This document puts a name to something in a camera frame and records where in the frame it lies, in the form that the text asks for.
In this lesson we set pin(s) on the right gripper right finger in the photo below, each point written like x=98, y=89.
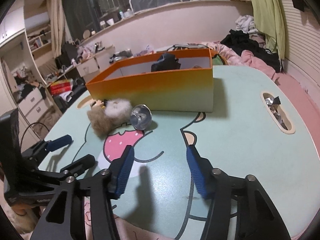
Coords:
x=256, y=215

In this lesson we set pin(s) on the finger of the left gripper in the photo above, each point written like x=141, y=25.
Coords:
x=42, y=148
x=78, y=167

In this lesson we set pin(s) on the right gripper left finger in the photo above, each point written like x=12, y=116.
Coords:
x=64, y=217

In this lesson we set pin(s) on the brown fur pompom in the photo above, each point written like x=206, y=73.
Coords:
x=101, y=123

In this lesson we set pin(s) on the white fur pompom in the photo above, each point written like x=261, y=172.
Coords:
x=118, y=108

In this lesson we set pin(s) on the round silver mirror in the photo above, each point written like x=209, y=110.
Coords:
x=141, y=117

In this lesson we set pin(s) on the black lace fabric pouch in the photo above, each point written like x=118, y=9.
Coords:
x=167, y=61

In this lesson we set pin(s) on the person's left hand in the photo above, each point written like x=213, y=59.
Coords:
x=22, y=209

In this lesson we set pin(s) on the white drawer unit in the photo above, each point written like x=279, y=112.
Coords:
x=35, y=105

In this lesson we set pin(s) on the red snack box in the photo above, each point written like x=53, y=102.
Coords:
x=61, y=86

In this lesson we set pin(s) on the white bedside cabinet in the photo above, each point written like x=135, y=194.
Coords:
x=96, y=64

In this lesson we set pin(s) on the foil wrappers in slot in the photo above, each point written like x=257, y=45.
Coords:
x=273, y=103

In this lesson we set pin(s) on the orange cardboard box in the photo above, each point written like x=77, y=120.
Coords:
x=188, y=89

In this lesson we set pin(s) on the pink quilt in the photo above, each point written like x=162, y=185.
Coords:
x=245, y=59

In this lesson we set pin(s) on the black clothes pile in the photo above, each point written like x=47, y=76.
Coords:
x=240, y=41

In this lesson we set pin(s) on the white clothes pile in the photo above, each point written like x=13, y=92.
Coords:
x=246, y=24

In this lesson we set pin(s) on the green hanging garment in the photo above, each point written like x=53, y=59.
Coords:
x=269, y=20

